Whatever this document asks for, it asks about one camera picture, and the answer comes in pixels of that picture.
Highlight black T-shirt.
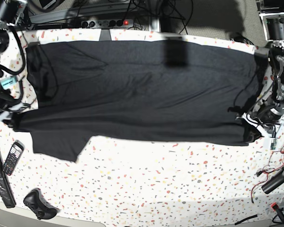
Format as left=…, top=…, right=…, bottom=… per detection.
left=12, top=40, right=267, bottom=162

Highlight red and black wires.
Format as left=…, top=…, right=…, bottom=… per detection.
left=250, top=134, right=284, bottom=204

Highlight black game controller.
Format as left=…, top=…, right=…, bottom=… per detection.
left=23, top=189, right=58, bottom=220

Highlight black cable strip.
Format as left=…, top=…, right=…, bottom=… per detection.
left=234, top=214, right=258, bottom=226

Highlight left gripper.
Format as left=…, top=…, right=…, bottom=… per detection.
left=237, top=101, right=284, bottom=143

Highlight red handled tool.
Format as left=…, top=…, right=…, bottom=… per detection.
left=271, top=203, right=284, bottom=225

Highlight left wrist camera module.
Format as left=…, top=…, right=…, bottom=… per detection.
left=264, top=138, right=278, bottom=151

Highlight teal highlighter marker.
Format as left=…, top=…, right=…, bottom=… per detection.
left=0, top=76, right=18, bottom=90

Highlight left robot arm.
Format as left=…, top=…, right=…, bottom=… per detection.
left=242, top=0, right=284, bottom=142

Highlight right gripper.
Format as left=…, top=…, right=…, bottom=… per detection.
left=0, top=102, right=31, bottom=122

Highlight terrazzo pattern table cloth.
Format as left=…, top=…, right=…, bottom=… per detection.
left=0, top=29, right=284, bottom=227

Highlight black power strip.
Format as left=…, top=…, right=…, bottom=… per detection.
left=81, top=19, right=134, bottom=29

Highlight black cylinder tool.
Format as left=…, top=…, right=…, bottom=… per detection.
left=262, top=167, right=284, bottom=194

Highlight long black bar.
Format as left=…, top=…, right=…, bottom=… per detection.
left=0, top=156, right=16, bottom=208

